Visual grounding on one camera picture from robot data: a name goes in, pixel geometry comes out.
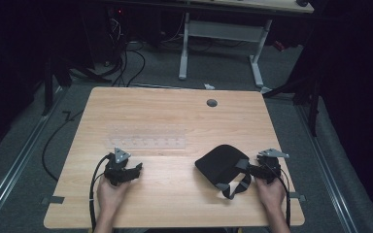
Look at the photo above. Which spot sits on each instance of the black metal stand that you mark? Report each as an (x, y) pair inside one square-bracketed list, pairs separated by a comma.
[(312, 97), (48, 87)]

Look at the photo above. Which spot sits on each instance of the person's left hand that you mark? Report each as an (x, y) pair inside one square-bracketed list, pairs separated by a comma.
[(110, 195)]

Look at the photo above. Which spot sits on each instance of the clear plastic tray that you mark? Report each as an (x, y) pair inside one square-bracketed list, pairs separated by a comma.
[(147, 137)]

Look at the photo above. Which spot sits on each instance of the white paper scrap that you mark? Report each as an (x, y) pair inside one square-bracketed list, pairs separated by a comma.
[(209, 86)]

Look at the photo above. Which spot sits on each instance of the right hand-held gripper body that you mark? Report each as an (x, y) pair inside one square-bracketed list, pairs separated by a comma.
[(269, 166)]

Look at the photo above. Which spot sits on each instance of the person's right hand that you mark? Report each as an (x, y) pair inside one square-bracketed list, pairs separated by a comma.
[(271, 194)]

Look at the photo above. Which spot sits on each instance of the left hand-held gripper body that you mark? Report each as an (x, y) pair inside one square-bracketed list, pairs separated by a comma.
[(116, 168)]

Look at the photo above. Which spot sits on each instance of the black computer mouse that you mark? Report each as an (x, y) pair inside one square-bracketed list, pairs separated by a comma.
[(302, 3)]

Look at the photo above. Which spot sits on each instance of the metal floor rail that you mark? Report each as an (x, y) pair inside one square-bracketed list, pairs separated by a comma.
[(16, 165), (325, 174)]

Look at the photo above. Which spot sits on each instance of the red object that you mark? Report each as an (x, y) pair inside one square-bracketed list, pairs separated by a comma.
[(279, 45)]

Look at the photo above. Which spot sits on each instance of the white metal desk frame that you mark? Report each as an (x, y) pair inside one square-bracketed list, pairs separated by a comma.
[(221, 30)]

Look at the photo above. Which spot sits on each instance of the grey tape strip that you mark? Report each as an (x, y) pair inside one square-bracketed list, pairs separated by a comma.
[(297, 196), (53, 200)]

